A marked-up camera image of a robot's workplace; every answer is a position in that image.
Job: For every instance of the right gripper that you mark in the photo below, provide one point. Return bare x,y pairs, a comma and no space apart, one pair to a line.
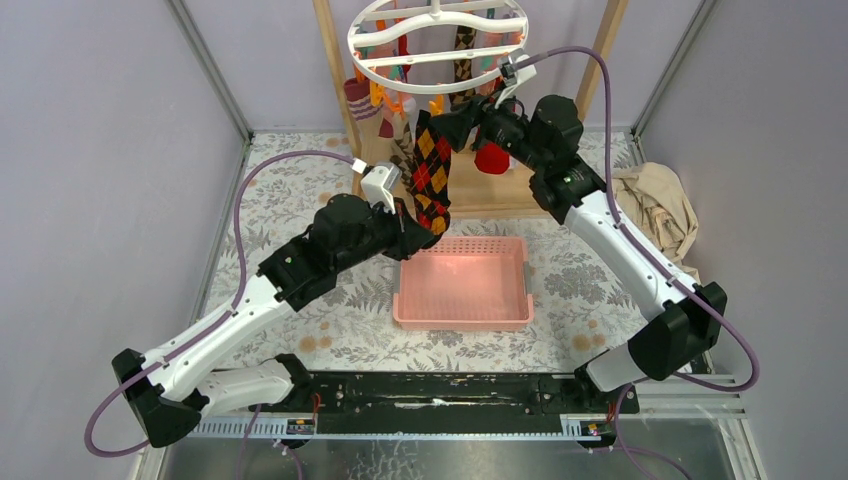
480,114

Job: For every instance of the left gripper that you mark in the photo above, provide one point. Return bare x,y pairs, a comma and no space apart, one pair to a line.
408,235

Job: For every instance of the wooden hanger stand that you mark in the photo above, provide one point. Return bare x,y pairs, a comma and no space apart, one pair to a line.
474,194

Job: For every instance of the black red yellow argyle sock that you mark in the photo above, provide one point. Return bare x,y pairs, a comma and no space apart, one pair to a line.
431,164

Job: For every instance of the pink plastic basket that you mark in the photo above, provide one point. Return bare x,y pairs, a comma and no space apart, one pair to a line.
465,283

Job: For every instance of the beige brown argyle sock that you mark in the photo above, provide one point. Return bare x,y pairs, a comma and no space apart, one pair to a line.
402,146

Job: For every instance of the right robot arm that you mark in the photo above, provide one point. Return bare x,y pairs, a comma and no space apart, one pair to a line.
677,309

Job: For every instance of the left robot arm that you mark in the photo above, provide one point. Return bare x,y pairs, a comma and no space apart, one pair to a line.
173,387

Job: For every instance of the white round clip hanger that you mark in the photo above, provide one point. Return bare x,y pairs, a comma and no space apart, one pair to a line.
413,56

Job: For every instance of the beige crumpled cloth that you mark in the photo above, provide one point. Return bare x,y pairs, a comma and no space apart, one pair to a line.
652,196

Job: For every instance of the floral table mat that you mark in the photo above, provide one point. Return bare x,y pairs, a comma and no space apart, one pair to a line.
581,308

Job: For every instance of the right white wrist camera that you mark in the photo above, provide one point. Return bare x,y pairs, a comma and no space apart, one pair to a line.
515,71

